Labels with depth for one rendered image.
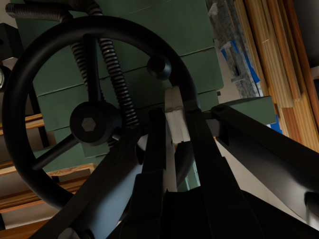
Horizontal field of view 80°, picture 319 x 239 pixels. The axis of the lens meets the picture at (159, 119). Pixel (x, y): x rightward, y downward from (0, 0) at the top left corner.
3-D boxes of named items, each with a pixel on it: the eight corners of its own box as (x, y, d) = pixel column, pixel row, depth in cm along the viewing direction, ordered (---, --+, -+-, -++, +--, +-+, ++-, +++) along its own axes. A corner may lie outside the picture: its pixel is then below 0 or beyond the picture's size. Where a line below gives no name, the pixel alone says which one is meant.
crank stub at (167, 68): (154, 82, 19) (140, 61, 19) (160, 87, 25) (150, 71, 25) (175, 67, 18) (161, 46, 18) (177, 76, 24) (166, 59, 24)
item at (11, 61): (2, 21, 42) (12, 57, 43) (42, 40, 55) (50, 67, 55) (-30, 32, 44) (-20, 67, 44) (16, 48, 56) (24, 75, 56)
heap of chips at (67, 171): (68, 167, 49) (70, 177, 49) (91, 154, 61) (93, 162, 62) (39, 173, 50) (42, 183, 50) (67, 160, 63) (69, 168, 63)
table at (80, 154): (300, 92, 31) (308, 128, 31) (242, 97, 61) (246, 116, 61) (-15, 166, 39) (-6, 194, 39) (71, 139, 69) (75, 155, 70)
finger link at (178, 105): (173, 109, 14) (183, 107, 14) (171, 86, 21) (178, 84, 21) (182, 142, 16) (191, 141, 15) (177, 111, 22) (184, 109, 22)
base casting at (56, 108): (218, 45, 41) (227, 87, 41) (197, 79, 98) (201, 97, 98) (34, 97, 47) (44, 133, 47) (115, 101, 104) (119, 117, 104)
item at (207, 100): (216, 89, 42) (220, 107, 42) (205, 94, 62) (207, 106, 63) (52, 130, 47) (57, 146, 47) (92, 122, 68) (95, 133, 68)
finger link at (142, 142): (172, 148, 14) (133, 156, 14) (171, 120, 18) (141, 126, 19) (167, 130, 13) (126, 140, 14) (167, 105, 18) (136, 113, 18)
